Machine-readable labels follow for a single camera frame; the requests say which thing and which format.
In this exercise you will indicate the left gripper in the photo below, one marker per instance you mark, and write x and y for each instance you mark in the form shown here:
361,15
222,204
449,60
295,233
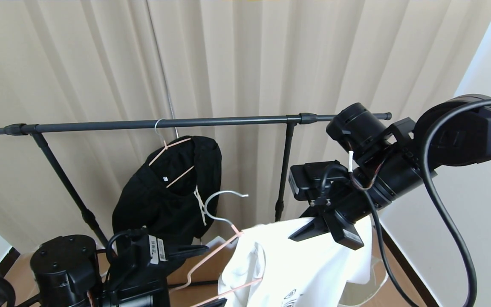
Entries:
143,292

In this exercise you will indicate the black shorts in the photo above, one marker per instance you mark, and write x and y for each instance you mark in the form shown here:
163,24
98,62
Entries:
151,209

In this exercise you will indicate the beige curtain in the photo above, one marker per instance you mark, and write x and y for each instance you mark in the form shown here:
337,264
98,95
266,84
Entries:
271,55

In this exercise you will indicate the black clothes rack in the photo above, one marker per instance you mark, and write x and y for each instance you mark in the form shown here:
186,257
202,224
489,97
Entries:
100,125

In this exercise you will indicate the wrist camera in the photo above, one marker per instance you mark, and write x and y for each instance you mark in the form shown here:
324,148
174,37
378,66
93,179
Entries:
143,253
309,179

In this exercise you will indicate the pink clothes hanger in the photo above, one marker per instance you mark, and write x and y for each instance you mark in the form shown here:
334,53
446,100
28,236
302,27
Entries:
211,253
177,143

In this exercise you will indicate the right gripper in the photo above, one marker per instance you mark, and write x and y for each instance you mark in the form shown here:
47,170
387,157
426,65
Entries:
382,183

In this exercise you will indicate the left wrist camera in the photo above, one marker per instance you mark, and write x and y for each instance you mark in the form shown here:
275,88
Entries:
143,253

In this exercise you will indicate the white garment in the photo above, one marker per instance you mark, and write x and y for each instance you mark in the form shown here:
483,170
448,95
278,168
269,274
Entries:
296,264

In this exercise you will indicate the white laundry basket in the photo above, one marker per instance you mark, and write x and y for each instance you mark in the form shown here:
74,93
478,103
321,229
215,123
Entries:
373,281

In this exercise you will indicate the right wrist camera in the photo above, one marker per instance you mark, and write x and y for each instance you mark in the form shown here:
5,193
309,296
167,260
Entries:
309,179

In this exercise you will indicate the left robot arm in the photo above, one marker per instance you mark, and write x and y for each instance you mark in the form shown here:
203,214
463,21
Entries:
62,264

